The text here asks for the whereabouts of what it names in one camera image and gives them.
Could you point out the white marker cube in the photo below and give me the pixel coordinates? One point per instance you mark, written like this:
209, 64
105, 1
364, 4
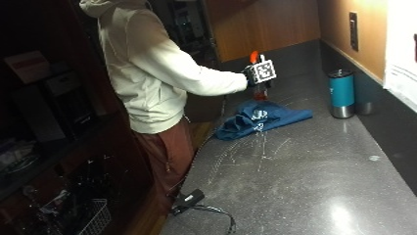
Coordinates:
265, 70

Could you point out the blue cloth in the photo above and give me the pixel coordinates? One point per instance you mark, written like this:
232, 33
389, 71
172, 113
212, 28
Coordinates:
260, 119

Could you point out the teal steel tumbler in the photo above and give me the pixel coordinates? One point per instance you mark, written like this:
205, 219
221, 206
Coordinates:
341, 94

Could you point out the the person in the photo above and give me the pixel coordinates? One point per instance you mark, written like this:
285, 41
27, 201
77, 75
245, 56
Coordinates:
143, 75

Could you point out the white paper sheet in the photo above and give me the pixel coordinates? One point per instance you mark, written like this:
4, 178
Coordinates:
401, 52

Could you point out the black clamp device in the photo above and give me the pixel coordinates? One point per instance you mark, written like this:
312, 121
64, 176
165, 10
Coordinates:
188, 199

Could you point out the dark shelf unit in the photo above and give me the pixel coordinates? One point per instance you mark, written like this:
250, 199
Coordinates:
47, 130

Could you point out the red and white box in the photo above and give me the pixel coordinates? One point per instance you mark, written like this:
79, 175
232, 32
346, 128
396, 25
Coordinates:
28, 67

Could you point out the black wall outlet plate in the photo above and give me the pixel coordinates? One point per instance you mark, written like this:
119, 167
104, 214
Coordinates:
353, 31

